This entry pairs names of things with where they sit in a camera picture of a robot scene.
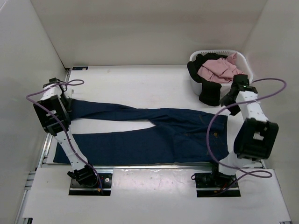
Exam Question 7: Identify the dark blue denim trousers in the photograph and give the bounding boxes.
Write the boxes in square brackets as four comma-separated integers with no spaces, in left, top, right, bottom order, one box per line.
[53,98,231,164]

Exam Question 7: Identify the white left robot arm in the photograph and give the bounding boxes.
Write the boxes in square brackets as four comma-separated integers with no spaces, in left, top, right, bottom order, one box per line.
[26,78,100,188]

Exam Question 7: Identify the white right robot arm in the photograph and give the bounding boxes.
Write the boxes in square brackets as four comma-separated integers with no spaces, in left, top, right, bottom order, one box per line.
[210,74,278,187]

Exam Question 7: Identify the black garment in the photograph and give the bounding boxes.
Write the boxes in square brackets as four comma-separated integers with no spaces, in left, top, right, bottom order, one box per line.
[187,53,227,107]

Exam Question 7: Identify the pink garment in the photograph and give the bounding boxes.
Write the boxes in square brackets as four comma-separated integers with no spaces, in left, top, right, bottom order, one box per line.
[198,53,244,84]

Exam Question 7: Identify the small blue label sticker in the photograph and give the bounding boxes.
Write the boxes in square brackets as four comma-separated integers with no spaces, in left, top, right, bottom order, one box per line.
[72,66,88,70]

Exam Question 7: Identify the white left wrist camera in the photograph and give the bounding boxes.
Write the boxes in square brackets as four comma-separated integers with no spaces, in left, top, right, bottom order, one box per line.
[64,89,74,98]

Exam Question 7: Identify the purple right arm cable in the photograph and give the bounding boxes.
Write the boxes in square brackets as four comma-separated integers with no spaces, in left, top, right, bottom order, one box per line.
[206,78,287,180]

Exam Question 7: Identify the aluminium table edge rail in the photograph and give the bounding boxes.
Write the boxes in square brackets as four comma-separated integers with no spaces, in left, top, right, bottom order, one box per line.
[25,162,263,182]

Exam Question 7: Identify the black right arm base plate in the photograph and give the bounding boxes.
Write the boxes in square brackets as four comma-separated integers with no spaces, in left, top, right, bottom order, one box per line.
[191,171,241,197]

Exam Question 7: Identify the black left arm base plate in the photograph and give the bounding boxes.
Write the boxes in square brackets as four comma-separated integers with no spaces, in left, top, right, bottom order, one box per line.
[69,171,113,196]

